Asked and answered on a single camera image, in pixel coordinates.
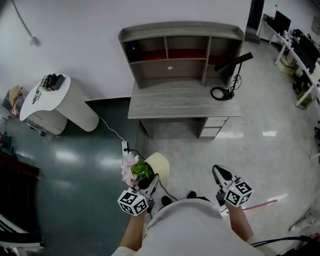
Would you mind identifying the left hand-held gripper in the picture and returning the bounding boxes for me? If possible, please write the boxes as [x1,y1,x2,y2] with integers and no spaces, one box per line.
[117,173,160,217]

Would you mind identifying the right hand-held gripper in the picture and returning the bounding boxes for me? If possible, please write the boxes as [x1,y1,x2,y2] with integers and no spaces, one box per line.
[211,164,254,208]

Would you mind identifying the pink flowers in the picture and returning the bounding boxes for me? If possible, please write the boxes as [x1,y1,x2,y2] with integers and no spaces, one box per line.
[120,151,171,190]

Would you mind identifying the person's left forearm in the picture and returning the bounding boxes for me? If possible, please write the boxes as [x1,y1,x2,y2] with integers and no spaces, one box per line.
[119,212,148,253]

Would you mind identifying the person's right forearm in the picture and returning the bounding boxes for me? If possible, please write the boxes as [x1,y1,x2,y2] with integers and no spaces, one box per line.
[226,203,255,245]

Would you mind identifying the grey wooden desk with hutch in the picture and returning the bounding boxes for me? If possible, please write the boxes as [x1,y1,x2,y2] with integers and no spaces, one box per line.
[118,21,246,140]

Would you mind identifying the black desk lamp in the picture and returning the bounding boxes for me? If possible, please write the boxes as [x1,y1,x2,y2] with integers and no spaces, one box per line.
[210,52,254,102]

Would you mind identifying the long white office desk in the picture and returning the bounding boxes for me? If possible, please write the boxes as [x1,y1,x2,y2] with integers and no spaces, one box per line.
[257,19,320,108]

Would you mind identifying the black computer monitor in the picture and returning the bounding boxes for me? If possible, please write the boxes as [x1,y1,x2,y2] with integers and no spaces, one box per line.
[274,10,292,36]
[298,34,320,63]

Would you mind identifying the person's white shirt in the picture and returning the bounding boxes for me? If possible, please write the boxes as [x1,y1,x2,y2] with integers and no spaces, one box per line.
[111,198,268,256]

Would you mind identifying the black office chair base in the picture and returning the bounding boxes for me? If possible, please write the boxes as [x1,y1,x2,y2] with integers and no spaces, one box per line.
[313,121,320,147]

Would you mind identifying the pale green storage box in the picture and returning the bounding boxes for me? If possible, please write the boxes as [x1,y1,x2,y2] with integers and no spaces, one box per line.
[296,91,313,108]
[277,58,297,76]

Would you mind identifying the white table with beige base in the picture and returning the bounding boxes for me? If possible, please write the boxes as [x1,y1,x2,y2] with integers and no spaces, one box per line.
[19,73,100,136]

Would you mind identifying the dark wooden cabinet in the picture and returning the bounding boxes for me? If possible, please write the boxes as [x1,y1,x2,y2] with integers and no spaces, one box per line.
[0,152,41,226]

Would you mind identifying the black box on white table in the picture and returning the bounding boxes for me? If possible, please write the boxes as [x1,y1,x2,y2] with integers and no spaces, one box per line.
[51,74,66,91]

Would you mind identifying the small flat gadget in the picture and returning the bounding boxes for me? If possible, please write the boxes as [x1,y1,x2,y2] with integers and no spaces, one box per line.
[31,86,42,105]

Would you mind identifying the dark framed gadget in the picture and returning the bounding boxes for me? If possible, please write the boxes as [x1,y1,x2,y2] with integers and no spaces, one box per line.
[41,74,55,89]

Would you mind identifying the red framed cart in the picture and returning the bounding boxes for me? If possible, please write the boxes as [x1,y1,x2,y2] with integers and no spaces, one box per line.
[2,84,27,117]

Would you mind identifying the white power cable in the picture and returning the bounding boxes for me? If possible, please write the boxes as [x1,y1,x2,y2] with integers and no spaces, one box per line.
[98,116,126,143]

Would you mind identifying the black cable at person's side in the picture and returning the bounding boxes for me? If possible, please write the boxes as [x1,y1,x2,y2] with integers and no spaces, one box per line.
[251,234,320,248]

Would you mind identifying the black lamp cable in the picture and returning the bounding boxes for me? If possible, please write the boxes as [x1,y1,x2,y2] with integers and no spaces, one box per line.
[228,73,243,97]

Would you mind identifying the grey wall conduit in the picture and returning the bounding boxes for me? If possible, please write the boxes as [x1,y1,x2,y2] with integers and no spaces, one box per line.
[11,0,42,47]

